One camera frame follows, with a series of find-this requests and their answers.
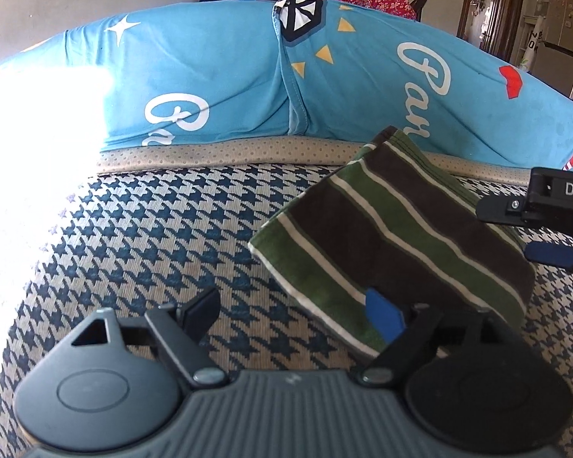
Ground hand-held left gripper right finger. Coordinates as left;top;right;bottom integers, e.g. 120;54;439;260
358;287;511;387

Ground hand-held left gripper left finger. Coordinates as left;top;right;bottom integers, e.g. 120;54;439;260
69;287;230;387

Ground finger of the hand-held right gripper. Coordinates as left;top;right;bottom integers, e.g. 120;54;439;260
525;241;573;275
476;195;531;224

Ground green brown striped shirt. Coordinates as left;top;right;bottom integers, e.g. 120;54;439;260
248;125;538;358

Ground houndstooth patterned bed cover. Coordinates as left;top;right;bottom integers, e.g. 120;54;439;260
0;162;573;458

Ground blue cushion with heart print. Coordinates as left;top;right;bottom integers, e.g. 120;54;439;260
272;0;573;184

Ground silver refrigerator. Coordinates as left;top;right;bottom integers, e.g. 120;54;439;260
520;0;573;101

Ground blue printed bedsheet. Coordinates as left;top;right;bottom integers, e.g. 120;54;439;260
0;2;311;153

